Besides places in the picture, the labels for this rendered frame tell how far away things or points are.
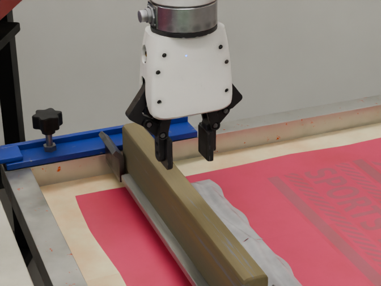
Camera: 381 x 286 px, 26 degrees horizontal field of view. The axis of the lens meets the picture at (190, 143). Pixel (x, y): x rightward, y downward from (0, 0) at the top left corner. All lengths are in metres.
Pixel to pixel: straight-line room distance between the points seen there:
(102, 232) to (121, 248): 0.05
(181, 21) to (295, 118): 0.53
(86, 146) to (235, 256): 0.44
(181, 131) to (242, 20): 2.03
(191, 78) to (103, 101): 2.28
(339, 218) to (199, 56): 0.37
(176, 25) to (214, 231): 0.23
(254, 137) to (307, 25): 2.13
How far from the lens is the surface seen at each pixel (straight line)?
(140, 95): 0.94
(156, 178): 1.07
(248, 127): 1.34
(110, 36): 3.11
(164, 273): 1.05
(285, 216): 1.17
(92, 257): 1.08
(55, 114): 1.23
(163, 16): 0.90
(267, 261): 1.06
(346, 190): 1.24
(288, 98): 3.53
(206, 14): 0.90
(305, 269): 1.06
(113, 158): 1.22
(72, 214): 1.18
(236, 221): 1.14
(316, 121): 1.39
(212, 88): 0.94
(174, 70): 0.91
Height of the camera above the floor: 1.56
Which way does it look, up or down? 26 degrees down
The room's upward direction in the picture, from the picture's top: straight up
